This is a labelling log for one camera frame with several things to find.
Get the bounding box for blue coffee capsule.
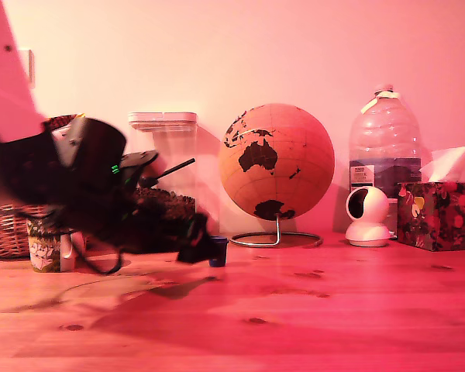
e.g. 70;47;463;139
208;236;229;268

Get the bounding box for black coffee scoop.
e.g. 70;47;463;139
141;157;197;187

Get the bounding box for clear coffee bean jar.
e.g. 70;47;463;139
127;111;198;239

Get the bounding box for cork globe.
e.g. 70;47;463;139
218;103;336;222

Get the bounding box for floral print white mug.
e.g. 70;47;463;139
26;216;87;274

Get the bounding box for white printed snack bag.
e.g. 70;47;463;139
42;113;87;131

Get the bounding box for woven wicker basket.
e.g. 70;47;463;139
0;203;34;260

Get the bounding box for large clear water bottle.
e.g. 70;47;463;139
348;83;423;233

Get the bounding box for floral tissue box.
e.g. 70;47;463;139
396;181;465;252

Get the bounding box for white tissue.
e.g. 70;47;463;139
418;146;465;184

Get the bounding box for black cable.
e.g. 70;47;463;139
71;228;124;276

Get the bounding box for small white round camera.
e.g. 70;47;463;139
344;185;392;248

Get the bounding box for white wall switch plate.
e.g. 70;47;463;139
18;49;36;84

